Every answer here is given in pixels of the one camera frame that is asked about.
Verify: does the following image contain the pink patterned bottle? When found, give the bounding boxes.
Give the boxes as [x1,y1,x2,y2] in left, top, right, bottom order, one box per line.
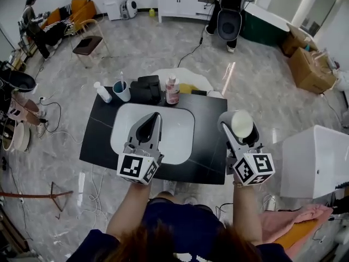
[165,74,180,105]

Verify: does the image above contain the pink towel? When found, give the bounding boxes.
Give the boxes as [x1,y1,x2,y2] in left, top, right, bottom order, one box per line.
[258,204,334,249]

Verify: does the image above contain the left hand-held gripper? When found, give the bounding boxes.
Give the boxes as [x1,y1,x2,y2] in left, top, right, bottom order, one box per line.
[116,112,165,186]

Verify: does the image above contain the orange cushion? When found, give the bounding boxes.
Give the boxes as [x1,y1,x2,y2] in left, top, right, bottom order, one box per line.
[273,218,319,251]

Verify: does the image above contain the black oval seat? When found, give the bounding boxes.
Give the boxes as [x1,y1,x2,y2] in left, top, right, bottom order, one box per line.
[217,9,243,42]

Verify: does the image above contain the dark green bathtub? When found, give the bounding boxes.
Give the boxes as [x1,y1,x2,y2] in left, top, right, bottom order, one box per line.
[239,1,290,48]

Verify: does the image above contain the large cardboard box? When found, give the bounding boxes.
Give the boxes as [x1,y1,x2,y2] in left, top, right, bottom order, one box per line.
[288,46,338,95]

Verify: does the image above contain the black round basin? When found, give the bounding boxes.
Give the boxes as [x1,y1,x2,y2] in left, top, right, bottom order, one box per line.
[0,70,38,94]

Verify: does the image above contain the person's left forearm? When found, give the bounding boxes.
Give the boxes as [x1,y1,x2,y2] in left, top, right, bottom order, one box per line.
[106,178,153,242]

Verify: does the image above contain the wooden folding stand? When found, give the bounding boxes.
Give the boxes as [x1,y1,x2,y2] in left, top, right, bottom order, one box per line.
[50,181,75,221]

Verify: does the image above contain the person's right forearm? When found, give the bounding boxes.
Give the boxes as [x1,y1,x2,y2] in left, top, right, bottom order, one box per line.
[231,173,264,247]

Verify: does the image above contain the grey white cup item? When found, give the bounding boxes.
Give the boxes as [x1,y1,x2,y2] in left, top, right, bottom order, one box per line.
[217,109,255,139]

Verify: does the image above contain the orange sofa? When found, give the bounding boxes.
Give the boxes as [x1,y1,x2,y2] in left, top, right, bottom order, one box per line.
[40,0,98,39]

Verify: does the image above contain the white floor cable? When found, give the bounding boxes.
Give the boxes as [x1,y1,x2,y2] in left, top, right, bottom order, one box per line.
[77,164,110,222]

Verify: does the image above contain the small cardboard box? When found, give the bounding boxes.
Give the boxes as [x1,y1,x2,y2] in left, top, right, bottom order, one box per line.
[281,23,318,57]

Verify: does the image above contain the white bathtub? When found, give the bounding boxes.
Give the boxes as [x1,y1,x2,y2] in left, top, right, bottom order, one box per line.
[279,124,349,200]

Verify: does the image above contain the black floor cable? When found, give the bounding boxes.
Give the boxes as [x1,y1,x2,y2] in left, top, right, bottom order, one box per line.
[177,23,207,69]

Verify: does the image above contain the white cabinet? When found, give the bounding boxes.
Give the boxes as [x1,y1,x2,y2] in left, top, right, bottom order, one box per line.
[156,0,219,24]

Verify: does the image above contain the wooden chair dark seat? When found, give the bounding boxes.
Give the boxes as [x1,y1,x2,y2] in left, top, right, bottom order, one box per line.
[71,18,110,69]

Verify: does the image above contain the person's dark blue shirt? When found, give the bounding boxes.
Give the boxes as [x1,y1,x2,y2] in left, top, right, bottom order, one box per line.
[65,197,294,262]

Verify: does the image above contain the white sink basin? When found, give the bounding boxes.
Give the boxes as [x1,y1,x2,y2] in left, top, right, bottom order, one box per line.
[110,103,196,165]

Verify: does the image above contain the yellow cloth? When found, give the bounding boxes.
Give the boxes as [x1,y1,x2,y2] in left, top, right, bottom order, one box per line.
[178,82,200,94]

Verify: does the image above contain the small white pump bottle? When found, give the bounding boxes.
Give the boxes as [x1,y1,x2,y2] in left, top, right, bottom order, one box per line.
[93,81,113,104]

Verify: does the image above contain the round white appliance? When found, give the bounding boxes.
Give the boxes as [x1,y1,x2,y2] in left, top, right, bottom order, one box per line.
[119,0,139,20]

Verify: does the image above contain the cream round basin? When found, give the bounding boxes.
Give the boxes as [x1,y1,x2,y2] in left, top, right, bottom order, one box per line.
[2,121,31,153]

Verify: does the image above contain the light blue tumbler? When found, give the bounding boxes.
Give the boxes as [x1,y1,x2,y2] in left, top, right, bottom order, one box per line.
[112,80,132,103]

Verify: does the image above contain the black sink counter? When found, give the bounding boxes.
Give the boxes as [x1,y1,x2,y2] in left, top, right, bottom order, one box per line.
[79,92,228,186]

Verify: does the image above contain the black storage box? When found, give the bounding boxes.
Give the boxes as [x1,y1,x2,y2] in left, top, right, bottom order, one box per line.
[130,75,163,105]

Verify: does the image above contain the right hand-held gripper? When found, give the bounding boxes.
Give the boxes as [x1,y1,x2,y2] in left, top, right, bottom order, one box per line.
[219,121,275,187]

